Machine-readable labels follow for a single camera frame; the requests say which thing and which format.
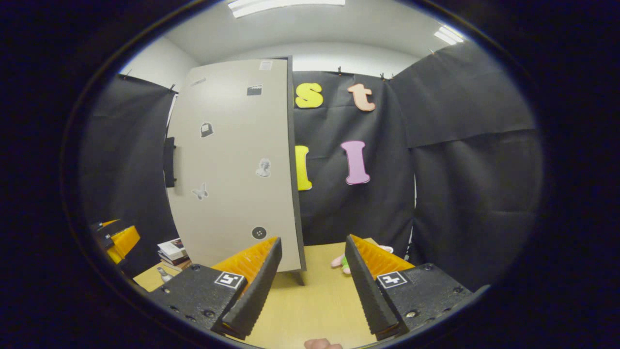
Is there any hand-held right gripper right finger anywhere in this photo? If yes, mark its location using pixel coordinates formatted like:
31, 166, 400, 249
345, 234, 473, 341

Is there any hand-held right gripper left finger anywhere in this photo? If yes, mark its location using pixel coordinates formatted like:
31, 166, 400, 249
148, 236, 283, 340

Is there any black cabinet door handle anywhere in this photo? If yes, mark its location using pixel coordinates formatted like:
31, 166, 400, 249
163, 137, 176, 188

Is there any beige cabinet door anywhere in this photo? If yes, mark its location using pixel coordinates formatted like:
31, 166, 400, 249
166, 58, 303, 273

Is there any green pink plush toy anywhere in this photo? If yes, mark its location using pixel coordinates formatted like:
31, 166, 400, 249
331, 245, 394, 275

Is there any white cover book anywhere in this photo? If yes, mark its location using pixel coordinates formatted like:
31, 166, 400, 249
157, 238, 188, 261

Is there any black backdrop cloth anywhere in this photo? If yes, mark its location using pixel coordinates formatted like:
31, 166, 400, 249
80, 44, 543, 291

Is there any ceiling light panel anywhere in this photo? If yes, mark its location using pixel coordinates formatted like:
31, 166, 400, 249
228, 0, 346, 18
434, 25, 465, 45

